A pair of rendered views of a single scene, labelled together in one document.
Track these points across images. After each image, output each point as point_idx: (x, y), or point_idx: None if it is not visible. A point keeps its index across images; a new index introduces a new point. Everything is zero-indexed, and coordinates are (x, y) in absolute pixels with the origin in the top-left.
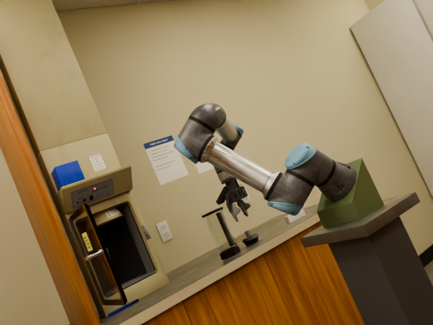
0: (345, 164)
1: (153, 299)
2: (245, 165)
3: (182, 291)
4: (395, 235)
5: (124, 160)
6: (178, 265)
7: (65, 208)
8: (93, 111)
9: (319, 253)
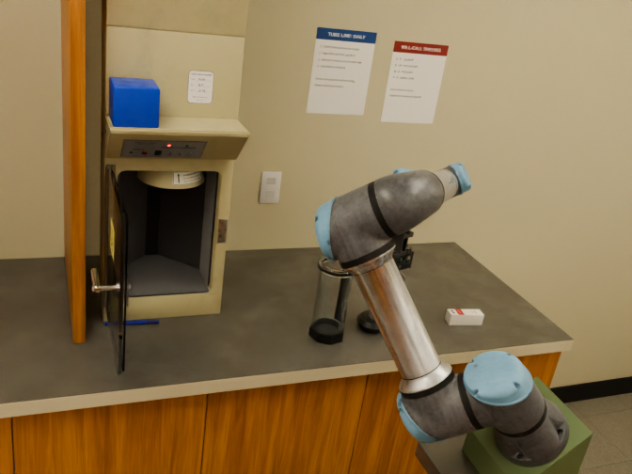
0: (559, 422)
1: (172, 355)
2: (404, 332)
3: (213, 383)
4: None
5: (269, 43)
6: (262, 244)
7: (106, 152)
8: None
9: None
